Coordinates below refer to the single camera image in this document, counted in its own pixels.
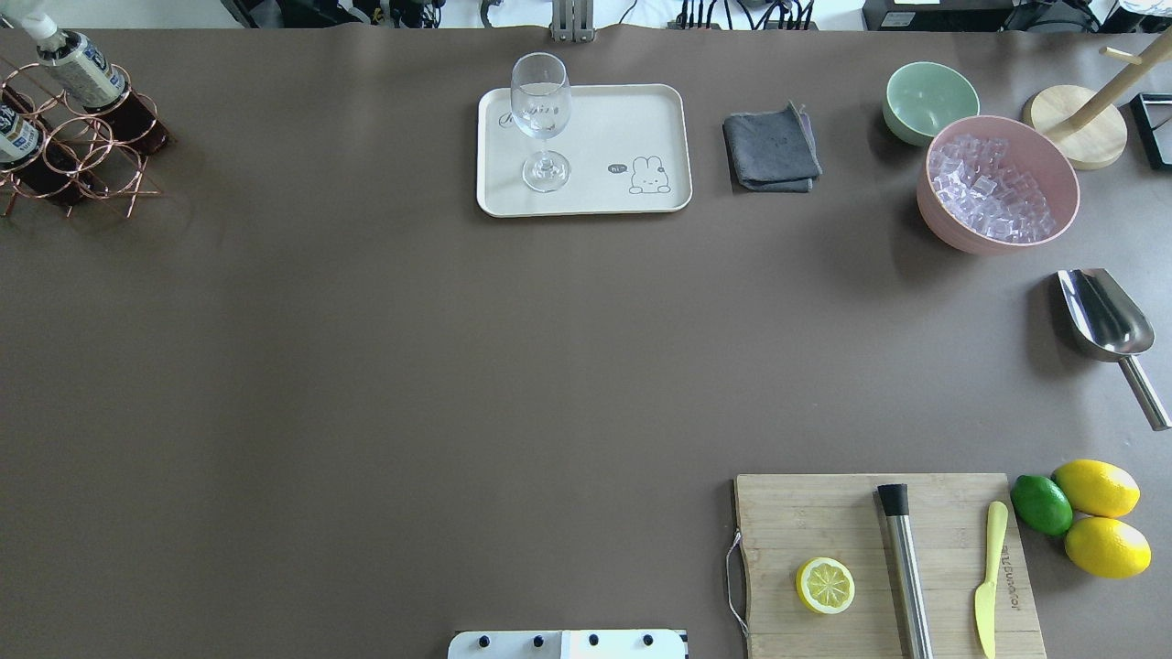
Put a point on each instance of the aluminium frame post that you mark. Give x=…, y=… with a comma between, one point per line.
x=572, y=21

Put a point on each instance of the green bowl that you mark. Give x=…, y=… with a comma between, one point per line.
x=923, y=97

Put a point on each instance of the black picture frame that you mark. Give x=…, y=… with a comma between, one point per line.
x=1152, y=113

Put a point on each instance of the green lime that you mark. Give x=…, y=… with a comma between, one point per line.
x=1042, y=505

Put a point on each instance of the whole yellow lemon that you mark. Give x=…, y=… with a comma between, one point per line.
x=1097, y=487
x=1107, y=548

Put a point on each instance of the steel muddler black tip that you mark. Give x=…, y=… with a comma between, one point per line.
x=895, y=505

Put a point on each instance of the copper wire bottle basket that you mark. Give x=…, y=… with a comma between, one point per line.
x=107, y=170

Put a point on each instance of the clear wine glass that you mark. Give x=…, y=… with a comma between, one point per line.
x=541, y=107

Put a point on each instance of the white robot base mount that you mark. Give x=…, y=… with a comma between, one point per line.
x=589, y=643

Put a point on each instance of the steel ice scoop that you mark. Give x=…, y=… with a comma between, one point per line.
x=1110, y=327

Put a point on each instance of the bamboo cutting board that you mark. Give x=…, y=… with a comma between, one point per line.
x=786, y=519

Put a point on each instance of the wooden cup stand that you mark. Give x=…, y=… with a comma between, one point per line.
x=1086, y=124

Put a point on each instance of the cream rabbit tray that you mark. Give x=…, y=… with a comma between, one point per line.
x=627, y=148

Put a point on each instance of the half lemon slice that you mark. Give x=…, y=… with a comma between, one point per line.
x=825, y=585

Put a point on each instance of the tea bottle white cap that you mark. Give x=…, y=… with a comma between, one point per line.
x=90, y=79

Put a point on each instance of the grey folded cloth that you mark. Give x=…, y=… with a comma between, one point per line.
x=773, y=151

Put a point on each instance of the clear ice cubes pile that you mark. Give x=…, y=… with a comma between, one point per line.
x=974, y=181

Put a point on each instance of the pink bowl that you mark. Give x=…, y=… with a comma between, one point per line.
x=1030, y=151

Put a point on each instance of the yellow plastic knife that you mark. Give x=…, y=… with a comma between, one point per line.
x=985, y=595

